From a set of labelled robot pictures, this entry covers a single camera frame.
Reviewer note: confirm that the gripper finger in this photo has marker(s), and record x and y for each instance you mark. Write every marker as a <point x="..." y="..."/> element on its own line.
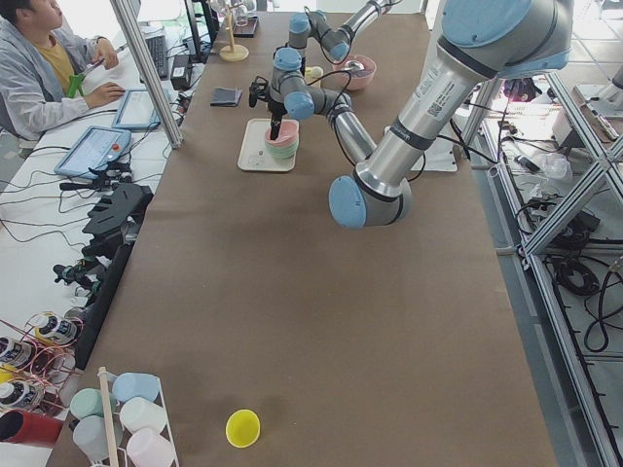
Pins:
<point x="276" y="120"/>

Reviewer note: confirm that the small pink bowl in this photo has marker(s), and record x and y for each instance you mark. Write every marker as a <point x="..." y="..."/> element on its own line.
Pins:
<point x="287" y="135"/>

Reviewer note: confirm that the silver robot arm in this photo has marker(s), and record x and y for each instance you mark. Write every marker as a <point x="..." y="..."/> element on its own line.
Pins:
<point x="479" y="41"/>
<point x="335" y="43"/>

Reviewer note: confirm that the large pink ice bowl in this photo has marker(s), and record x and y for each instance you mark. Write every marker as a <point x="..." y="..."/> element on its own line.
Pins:
<point x="352" y="83"/>

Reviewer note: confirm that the stacked green bowls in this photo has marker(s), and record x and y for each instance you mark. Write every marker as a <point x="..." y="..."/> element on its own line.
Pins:
<point x="284" y="152"/>

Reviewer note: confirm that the grey folded cloth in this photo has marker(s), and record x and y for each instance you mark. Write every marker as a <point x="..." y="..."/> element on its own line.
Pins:
<point x="225" y="97"/>

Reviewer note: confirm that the wooden cup tree stand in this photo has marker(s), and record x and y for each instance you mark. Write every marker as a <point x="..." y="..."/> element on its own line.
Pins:
<point x="232" y="52"/>

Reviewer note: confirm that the cream rabbit tray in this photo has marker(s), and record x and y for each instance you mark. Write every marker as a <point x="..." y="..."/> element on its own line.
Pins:
<point x="253" y="156"/>

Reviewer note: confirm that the metal ice scoop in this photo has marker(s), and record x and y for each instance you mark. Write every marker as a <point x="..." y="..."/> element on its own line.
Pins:
<point x="355" y="68"/>

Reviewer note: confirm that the black keyboard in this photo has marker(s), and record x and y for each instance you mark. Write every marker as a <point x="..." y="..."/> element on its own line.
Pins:
<point x="157" y="49"/>

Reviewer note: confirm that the far blue teach pendant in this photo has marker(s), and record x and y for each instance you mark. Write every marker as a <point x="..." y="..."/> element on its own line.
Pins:
<point x="136" y="112"/>

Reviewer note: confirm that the blue teach pendant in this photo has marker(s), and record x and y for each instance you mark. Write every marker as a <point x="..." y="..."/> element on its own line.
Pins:
<point x="136" y="112"/>
<point x="93" y="151"/>

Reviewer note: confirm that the near blue teach pendant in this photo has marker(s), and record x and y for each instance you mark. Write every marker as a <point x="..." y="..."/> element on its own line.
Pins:
<point x="93" y="151"/>

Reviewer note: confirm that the black stand rack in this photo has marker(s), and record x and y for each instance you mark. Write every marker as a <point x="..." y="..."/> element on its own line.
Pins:
<point x="114" y="223"/>

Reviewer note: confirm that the seated person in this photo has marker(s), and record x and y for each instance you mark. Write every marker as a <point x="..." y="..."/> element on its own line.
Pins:
<point x="39" y="55"/>

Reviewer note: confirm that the blue cup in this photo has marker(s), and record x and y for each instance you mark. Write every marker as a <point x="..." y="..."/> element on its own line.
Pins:
<point x="130" y="385"/>

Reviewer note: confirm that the white cup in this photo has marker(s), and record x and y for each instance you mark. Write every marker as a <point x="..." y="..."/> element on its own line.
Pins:
<point x="139" y="413"/>

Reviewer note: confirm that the green cup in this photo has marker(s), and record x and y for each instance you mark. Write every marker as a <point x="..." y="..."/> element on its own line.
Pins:
<point x="87" y="402"/>

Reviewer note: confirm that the pink cup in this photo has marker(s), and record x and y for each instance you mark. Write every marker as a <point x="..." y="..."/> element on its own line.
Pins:
<point x="147" y="448"/>

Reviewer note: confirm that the grey cup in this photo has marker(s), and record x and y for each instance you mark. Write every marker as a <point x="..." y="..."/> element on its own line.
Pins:
<point x="89" y="435"/>

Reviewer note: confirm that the red cylinder can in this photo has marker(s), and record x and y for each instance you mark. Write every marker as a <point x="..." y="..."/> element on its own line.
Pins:
<point x="31" y="429"/>

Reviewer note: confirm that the aluminium frame post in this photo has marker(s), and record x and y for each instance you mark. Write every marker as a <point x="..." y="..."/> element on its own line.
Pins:
<point x="147" y="70"/>

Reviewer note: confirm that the white wire cup rack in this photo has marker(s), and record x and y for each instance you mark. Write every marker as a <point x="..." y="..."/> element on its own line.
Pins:
<point x="117" y="435"/>

